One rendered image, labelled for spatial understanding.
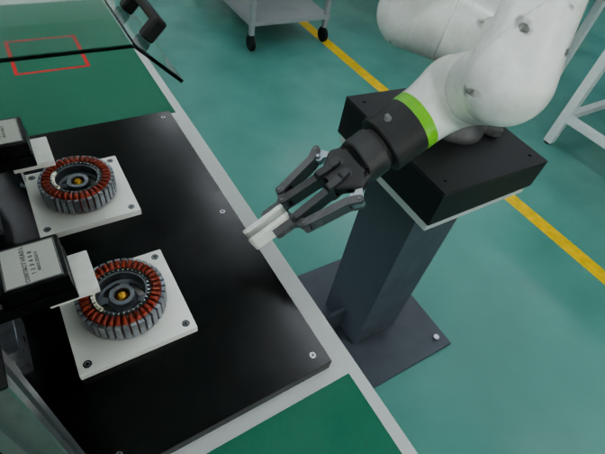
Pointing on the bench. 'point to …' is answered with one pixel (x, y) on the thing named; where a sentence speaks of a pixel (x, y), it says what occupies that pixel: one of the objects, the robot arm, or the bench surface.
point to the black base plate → (180, 379)
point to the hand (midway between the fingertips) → (268, 227)
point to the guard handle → (155, 25)
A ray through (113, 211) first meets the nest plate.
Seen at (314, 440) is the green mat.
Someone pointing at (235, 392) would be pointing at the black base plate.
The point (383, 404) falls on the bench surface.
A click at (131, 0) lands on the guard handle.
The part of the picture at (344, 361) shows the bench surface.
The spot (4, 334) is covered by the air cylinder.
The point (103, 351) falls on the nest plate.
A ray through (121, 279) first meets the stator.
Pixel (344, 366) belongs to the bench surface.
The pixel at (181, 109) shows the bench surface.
